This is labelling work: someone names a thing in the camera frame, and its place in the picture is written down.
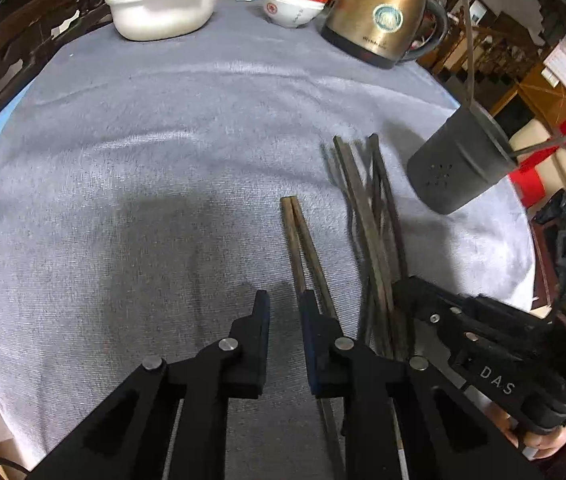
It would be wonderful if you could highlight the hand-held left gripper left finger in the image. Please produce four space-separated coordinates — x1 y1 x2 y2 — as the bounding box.
28 290 271 480

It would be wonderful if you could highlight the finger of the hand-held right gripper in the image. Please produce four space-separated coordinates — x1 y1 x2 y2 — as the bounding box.
393 275 470 362

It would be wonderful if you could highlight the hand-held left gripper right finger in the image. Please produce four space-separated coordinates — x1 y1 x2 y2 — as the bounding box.
299 289 544 480

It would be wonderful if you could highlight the bundle of dark chopsticks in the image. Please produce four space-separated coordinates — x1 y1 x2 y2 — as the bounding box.
320 132 416 363

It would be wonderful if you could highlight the dark grey chopstick holder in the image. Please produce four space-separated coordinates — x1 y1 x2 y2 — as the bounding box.
407 105 519 216

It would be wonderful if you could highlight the person's right hand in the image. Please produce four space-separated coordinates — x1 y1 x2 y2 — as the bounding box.
486 402 566 467

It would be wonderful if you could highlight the red cloth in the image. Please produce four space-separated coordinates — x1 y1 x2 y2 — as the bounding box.
507 156 546 209

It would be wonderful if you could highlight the white chair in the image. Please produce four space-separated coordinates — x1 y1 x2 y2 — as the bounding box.
507 120 566 211

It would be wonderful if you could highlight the grey table cloth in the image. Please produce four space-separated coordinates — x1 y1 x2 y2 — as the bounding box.
0 0 536 471

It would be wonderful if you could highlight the gold electric kettle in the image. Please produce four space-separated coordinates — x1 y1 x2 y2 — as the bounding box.
320 0 450 70

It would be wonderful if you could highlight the white bowl with red emblem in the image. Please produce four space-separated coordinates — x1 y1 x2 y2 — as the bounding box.
262 0 325 29

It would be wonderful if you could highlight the white plastic basin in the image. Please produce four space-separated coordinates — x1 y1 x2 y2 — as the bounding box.
104 0 229 42

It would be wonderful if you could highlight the dark carved wooden chair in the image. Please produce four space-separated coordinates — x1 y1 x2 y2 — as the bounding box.
0 0 118 161

